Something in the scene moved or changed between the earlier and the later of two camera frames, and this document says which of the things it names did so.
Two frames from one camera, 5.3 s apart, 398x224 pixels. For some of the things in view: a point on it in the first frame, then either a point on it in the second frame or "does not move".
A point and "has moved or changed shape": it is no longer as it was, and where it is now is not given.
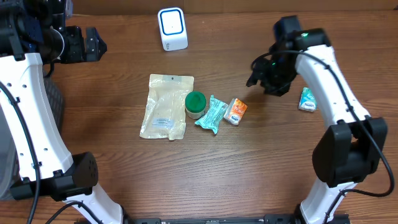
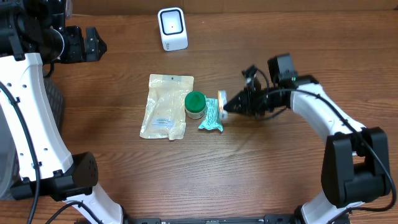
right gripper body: [277, 77] to [263, 100]
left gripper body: [75, 48] does not move
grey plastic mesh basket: [9, 171] does not move
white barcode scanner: [173, 28] does not move
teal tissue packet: [210, 119] has moved or changed shape
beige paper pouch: [165, 116] does not move
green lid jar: [195, 104] does not move
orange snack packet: [236, 111] has moved or changed shape
